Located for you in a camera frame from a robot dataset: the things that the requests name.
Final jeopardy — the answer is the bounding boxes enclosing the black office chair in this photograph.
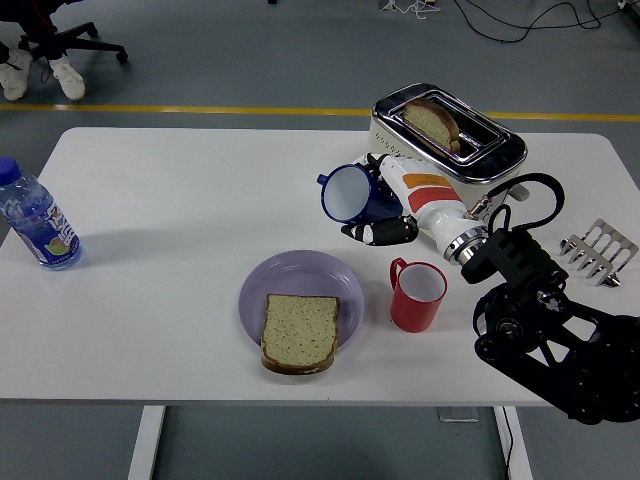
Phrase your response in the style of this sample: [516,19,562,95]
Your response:
[0,0,129,65]

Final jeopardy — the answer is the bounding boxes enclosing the cream and chrome toaster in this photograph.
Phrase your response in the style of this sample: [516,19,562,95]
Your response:
[369,82,530,206]

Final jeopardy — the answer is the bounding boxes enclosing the flat square bread slice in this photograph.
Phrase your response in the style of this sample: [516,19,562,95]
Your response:
[259,293,342,376]

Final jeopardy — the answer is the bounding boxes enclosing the plastic bottle with blue cap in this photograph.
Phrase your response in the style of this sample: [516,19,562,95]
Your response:
[0,157,84,272]

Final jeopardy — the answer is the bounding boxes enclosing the grey bracket under table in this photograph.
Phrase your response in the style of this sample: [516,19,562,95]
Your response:
[438,407,480,424]

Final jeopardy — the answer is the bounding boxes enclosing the black floor cable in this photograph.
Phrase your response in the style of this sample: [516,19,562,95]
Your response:
[452,0,640,44]

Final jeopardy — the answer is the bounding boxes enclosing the black cable at table leg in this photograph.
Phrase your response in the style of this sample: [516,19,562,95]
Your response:
[499,407,516,480]

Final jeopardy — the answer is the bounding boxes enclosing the silver metal toast rack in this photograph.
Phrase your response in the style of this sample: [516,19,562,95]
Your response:
[558,217,640,290]

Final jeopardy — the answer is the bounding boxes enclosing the red enamel cup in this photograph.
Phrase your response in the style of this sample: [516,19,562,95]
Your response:
[388,257,449,334]

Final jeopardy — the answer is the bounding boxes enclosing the purple round plate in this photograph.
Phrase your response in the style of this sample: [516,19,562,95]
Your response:
[237,249,366,357]

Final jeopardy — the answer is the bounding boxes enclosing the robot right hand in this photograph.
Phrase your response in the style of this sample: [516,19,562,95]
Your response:
[340,152,479,254]

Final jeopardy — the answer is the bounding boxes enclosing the rounded bread slice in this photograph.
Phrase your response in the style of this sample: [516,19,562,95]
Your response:
[402,97,462,154]

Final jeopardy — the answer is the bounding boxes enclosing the white shoe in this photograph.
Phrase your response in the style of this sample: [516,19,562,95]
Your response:
[49,55,86,101]
[0,47,34,103]

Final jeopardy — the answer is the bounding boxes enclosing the white floor cables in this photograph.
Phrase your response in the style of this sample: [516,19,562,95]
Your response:
[378,0,441,21]

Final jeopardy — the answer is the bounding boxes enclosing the blue enamel cup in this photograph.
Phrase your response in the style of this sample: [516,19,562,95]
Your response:
[316,163,405,224]

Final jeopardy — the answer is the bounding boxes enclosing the white table leg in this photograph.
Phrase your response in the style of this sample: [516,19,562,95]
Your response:
[493,405,534,480]
[127,405,167,480]

